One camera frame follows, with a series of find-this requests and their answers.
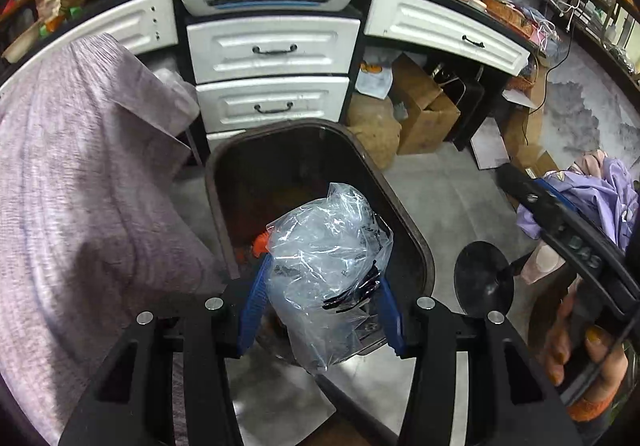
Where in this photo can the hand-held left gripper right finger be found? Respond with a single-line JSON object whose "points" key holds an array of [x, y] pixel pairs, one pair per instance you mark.
{"points": [[392, 321]]}

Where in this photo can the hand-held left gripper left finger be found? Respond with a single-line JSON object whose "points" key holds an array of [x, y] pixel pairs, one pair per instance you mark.
{"points": [[252, 306]]}

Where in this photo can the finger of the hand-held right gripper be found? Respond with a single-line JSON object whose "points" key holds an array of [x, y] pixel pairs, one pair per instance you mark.
{"points": [[540, 211], [552, 193]]}

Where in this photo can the clear plastic bag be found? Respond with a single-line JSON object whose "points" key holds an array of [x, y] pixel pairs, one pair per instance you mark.
{"points": [[320, 266]]}

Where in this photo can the brown trash bin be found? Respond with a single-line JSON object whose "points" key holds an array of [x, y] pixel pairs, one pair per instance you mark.
{"points": [[300, 160]]}

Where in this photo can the person's right hand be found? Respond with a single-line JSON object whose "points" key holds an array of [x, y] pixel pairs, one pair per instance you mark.
{"points": [[607, 366]]}

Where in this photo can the white paper sheet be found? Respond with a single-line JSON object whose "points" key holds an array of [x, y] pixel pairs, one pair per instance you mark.
{"points": [[490, 145]]}

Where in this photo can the black round disc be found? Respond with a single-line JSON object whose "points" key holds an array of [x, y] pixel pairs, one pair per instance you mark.
{"points": [[480, 276]]}

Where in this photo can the brown cardboard box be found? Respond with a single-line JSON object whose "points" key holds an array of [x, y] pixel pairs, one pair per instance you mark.
{"points": [[425, 110]]}

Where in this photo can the brown paper sack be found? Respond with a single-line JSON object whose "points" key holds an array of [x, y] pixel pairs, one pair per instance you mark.
{"points": [[372, 130]]}

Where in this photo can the carved wooden box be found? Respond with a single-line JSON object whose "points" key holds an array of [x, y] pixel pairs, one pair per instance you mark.
{"points": [[500, 8]]}

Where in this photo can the wide white drawer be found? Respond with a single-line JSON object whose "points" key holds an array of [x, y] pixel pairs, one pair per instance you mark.
{"points": [[440, 25]]}

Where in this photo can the white bag with orange print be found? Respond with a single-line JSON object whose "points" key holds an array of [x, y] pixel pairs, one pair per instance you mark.
{"points": [[375, 83]]}

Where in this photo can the purple striped tablecloth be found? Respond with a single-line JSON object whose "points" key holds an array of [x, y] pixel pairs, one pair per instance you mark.
{"points": [[75, 175]]}

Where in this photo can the white drawer cabinet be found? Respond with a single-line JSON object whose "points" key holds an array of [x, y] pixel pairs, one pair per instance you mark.
{"points": [[125, 20]]}

